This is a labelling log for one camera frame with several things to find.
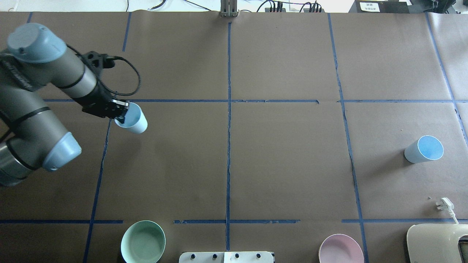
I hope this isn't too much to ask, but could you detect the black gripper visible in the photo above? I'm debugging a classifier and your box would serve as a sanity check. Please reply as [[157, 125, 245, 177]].
[[82, 97, 129, 125]]

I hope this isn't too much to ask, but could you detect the light blue cup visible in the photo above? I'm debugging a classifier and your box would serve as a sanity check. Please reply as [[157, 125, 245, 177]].
[[117, 103, 148, 134], [403, 135, 445, 164]]

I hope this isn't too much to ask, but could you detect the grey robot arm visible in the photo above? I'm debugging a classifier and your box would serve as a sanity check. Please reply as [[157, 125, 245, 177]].
[[0, 23, 130, 187]]

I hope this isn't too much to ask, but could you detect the green bowl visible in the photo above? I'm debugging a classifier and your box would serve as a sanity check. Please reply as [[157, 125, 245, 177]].
[[120, 220, 166, 263]]

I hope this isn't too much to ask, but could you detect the pink bowl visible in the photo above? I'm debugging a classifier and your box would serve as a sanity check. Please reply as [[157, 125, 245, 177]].
[[318, 234, 365, 263]]

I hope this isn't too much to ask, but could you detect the black box with label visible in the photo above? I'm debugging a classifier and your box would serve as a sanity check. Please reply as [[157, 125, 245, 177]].
[[348, 0, 410, 14]]

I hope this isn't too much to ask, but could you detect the beige appliance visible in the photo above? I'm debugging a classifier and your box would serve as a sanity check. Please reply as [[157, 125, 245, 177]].
[[406, 223, 468, 263]]

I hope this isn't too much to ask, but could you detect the white power plug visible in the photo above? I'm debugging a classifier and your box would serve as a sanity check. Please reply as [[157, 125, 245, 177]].
[[435, 197, 459, 224]]

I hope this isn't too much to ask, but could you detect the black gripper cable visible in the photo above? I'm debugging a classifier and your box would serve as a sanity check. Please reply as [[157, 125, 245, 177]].
[[66, 44, 141, 97]]

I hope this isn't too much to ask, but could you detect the metal camera post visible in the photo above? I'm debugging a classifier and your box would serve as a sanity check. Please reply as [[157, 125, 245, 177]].
[[219, 0, 239, 17]]

